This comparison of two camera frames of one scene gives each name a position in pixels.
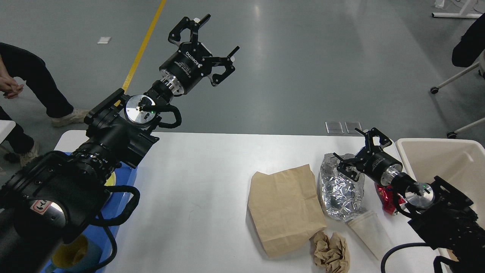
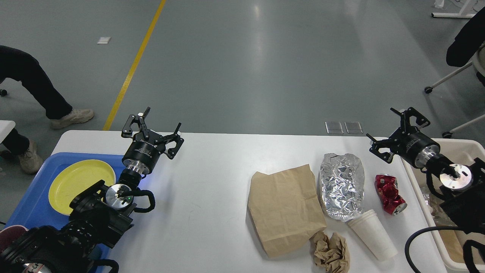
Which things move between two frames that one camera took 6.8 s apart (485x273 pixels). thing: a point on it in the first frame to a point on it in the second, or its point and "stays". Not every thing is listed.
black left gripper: [193, 61] to [142, 152]
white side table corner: [6, 127] stays
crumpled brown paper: [331, 253] stays
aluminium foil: [341, 196] stays
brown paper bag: [285, 206] stays
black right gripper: [374, 162] to [412, 146]
